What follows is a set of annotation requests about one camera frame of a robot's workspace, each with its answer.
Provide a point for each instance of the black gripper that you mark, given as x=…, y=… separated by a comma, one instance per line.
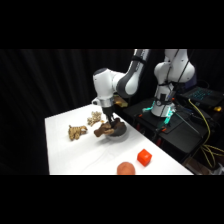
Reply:
x=107, y=111

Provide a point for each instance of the brown plush deer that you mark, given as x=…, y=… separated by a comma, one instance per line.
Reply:
x=106, y=130

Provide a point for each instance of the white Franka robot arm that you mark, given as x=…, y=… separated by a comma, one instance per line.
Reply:
x=130, y=80

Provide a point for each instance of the grey metal bowl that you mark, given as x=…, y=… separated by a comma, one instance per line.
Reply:
x=120, y=134

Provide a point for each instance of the spotted plush giraffe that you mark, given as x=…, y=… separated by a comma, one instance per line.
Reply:
x=95, y=118

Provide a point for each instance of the striped plush tiger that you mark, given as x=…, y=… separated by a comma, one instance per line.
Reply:
x=76, y=131

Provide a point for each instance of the red cube block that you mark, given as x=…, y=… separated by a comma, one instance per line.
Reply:
x=144, y=157

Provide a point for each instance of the orange round ball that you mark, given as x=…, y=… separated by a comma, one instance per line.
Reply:
x=126, y=168

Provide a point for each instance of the black robot stand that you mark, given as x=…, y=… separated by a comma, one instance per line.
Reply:
x=180, y=133

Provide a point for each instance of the black curtain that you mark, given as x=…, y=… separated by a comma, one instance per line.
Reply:
x=36, y=100

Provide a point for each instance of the black laptop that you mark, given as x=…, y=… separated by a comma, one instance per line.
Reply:
x=201, y=95

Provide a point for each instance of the small yellow plug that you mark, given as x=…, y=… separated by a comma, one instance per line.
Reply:
x=217, y=108

